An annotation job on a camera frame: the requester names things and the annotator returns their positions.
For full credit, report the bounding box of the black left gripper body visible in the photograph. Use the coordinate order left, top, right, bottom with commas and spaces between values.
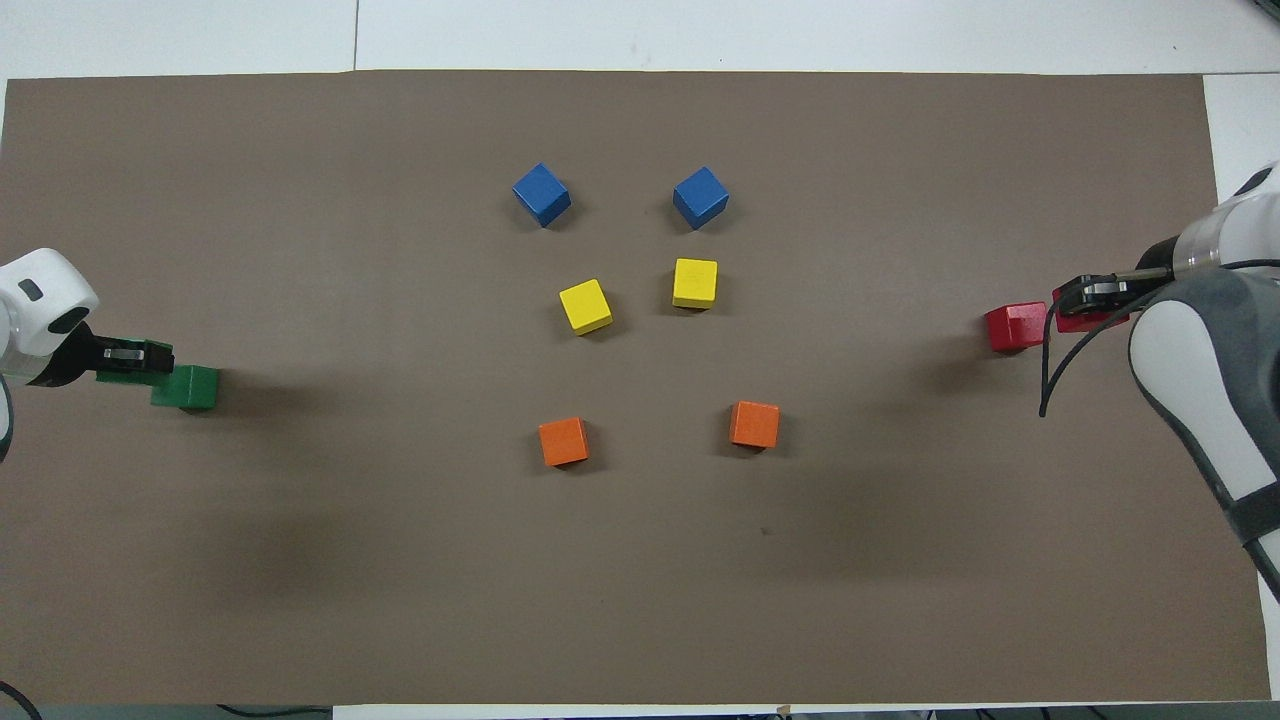
61, 331, 130, 387

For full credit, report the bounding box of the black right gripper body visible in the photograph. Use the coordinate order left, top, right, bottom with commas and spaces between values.
1099, 234, 1188, 314

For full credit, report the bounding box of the red wooden cube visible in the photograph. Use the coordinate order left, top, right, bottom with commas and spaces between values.
1052, 285, 1131, 334
985, 303, 1049, 354

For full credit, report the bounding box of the orange wooden cube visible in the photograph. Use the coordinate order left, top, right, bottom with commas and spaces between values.
729, 400, 782, 451
538, 416, 591, 468

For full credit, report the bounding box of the yellow wooden cube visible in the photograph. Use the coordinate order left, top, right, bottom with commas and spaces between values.
558, 278, 615, 337
671, 258, 720, 311

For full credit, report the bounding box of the blue wooden cube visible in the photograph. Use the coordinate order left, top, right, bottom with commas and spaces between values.
671, 165, 731, 231
511, 162, 573, 229

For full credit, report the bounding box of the brown paper table mat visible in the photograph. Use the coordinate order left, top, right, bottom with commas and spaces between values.
0, 70, 1271, 706

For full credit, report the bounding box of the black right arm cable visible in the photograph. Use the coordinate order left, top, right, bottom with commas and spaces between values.
1038, 258, 1280, 419

